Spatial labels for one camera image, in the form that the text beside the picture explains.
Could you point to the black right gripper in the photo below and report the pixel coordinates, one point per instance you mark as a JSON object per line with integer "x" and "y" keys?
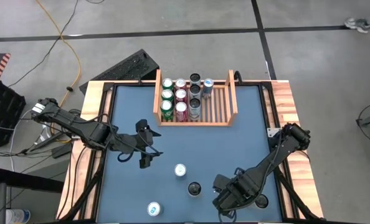
{"x": 231, "y": 193}

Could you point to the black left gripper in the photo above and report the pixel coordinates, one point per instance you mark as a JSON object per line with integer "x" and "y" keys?
{"x": 132, "y": 143}

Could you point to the silver blue Red Bull can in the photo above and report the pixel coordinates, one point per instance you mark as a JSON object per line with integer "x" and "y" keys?
{"x": 154, "y": 208}
{"x": 180, "y": 170}
{"x": 207, "y": 84}

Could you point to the green Sprite can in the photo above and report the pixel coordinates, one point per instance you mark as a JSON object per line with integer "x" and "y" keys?
{"x": 167, "y": 83}
{"x": 167, "y": 94}
{"x": 166, "y": 107}

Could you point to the red Coca-Cola can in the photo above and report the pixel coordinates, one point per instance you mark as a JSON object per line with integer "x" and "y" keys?
{"x": 181, "y": 83}
{"x": 181, "y": 109}
{"x": 181, "y": 94}

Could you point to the white Celsius Arctic Vibe can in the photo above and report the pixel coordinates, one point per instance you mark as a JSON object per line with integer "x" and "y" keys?
{"x": 195, "y": 78}
{"x": 194, "y": 107}

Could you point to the black floor beam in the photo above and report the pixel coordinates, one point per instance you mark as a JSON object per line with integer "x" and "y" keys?
{"x": 26, "y": 180}

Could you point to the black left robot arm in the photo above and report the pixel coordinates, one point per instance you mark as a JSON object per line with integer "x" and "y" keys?
{"x": 79, "y": 127}

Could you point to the black power adapter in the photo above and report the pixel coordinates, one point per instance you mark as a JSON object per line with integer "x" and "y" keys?
{"x": 60, "y": 151}

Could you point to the white plastic jug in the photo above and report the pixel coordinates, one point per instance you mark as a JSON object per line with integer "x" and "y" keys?
{"x": 17, "y": 216}

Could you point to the black plastic crate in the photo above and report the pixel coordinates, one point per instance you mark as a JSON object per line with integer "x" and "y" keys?
{"x": 7, "y": 112}

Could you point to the person's foot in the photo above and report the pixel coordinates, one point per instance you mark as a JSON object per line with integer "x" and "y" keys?
{"x": 356, "y": 24}

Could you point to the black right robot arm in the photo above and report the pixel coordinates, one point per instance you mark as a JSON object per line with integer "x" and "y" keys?
{"x": 275, "y": 155}

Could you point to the wooden slatted shelf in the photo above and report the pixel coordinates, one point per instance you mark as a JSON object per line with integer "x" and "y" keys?
{"x": 197, "y": 124}

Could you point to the white Celsius Tropical Vibe can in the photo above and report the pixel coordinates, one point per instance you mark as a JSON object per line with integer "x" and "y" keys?
{"x": 194, "y": 188}

